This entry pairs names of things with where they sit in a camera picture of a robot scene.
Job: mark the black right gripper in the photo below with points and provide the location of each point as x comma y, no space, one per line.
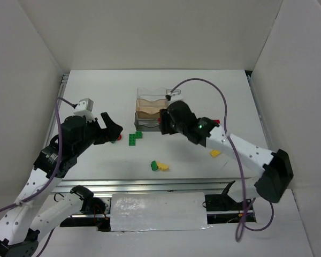
164,122

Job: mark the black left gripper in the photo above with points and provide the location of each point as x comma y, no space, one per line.
98,131

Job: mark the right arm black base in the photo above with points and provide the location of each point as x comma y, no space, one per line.
221,208

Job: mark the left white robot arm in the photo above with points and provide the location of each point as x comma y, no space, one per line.
23,226

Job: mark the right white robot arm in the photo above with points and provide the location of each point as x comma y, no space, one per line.
273,169

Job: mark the dark grey plastic bin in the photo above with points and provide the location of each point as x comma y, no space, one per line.
147,122

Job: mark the green flat lego plate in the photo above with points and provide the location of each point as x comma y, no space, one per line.
132,139

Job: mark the green square lego brick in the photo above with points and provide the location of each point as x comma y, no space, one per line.
138,135

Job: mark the clear plastic bin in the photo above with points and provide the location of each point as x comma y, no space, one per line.
151,94

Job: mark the yellow curved lego piece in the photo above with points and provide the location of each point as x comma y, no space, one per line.
162,166

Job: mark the green round lego piece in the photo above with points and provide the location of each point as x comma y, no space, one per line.
154,166

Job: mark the yellow flat lego plate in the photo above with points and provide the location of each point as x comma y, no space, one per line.
214,153

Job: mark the white tape covered panel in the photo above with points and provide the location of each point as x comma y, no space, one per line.
158,212

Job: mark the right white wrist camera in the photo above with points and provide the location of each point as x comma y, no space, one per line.
173,97

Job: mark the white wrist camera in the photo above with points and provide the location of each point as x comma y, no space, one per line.
173,97
84,109

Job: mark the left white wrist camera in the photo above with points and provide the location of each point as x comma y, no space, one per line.
84,109

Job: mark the aluminium table frame rail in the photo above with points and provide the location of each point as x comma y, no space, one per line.
119,167

